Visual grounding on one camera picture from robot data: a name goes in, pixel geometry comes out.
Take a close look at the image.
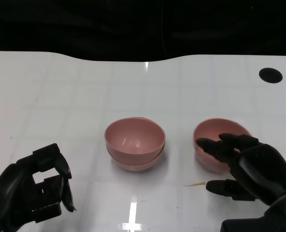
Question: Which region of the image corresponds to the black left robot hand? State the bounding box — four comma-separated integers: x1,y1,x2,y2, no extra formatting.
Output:
0,143,76,232

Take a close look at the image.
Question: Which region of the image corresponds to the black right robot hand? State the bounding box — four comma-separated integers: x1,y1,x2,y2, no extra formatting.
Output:
196,132,286,207

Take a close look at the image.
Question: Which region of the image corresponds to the pink plastic bowl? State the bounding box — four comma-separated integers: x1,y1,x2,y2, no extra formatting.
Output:
104,116,166,160
111,144,166,173
193,117,253,174

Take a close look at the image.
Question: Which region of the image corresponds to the black round table grommet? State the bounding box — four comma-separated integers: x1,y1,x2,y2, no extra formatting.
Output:
258,67,284,84

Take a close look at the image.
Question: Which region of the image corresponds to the black backdrop cloth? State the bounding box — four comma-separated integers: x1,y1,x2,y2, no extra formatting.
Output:
0,0,286,62

